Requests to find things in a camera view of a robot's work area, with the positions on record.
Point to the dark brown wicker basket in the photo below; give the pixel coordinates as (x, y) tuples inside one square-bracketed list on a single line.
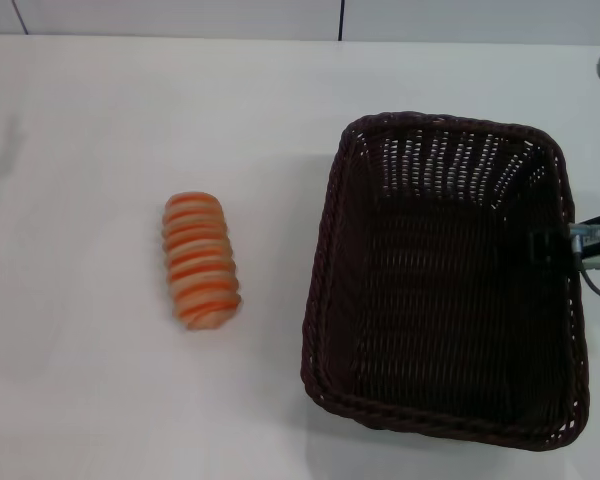
[(430, 300)]

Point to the orange striped bread roll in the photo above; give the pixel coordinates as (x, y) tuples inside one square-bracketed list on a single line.
[(200, 260)]

